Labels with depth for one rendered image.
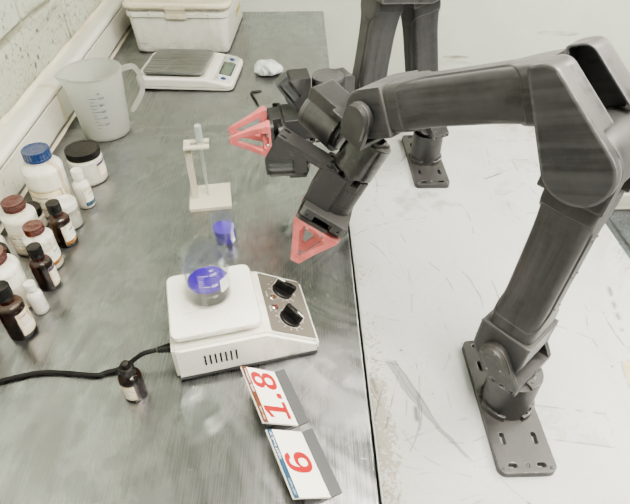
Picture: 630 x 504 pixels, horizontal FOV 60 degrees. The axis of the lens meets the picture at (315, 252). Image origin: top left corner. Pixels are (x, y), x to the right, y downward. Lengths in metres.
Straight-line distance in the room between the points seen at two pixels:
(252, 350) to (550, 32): 1.83
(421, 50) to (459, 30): 1.16
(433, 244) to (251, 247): 0.32
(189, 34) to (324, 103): 1.08
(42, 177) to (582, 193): 0.88
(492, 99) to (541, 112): 0.06
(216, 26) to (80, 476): 1.30
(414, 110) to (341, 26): 1.54
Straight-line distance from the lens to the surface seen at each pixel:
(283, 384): 0.76
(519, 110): 0.52
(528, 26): 2.27
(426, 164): 1.18
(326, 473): 0.70
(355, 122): 0.63
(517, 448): 0.75
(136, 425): 0.77
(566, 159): 0.50
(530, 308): 0.63
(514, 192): 1.16
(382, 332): 0.83
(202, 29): 1.73
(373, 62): 1.00
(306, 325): 0.78
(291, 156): 0.70
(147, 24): 1.76
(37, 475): 0.77
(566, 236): 0.56
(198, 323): 0.73
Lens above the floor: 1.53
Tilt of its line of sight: 42 degrees down
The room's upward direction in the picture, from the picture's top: straight up
